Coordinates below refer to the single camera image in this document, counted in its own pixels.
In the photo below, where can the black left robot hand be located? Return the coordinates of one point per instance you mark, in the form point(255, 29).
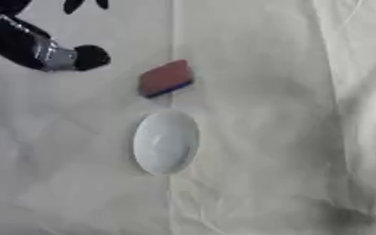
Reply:
point(14, 39)

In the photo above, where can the red block with blue base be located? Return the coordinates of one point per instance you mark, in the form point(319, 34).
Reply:
point(164, 76)

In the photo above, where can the white oval plate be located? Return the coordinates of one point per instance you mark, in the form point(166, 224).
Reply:
point(165, 143)

